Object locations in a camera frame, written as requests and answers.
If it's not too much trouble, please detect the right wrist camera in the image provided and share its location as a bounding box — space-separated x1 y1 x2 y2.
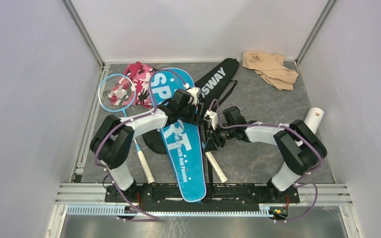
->
204 110 219 130

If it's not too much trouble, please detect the blue frame badminton racket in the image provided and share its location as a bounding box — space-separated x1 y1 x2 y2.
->
90 74 136 190

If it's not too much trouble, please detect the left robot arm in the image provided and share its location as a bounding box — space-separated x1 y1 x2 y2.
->
90 87 201 202

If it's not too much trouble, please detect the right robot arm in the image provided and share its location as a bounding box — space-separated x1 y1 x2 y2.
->
204 106 327 202

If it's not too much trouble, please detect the blue Sport racket cover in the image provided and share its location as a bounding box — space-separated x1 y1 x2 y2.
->
151 67 206 202

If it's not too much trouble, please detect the pink camouflage cloth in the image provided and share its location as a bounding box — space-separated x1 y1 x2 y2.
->
106 61 157 110

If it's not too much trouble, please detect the black Crossway racket cover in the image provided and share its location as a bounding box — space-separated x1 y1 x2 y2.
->
142 58 239 154

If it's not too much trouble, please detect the beige cloth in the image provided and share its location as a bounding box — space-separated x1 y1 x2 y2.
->
242 51 299 91

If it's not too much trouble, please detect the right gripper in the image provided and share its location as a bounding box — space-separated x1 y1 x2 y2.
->
204 122 235 152

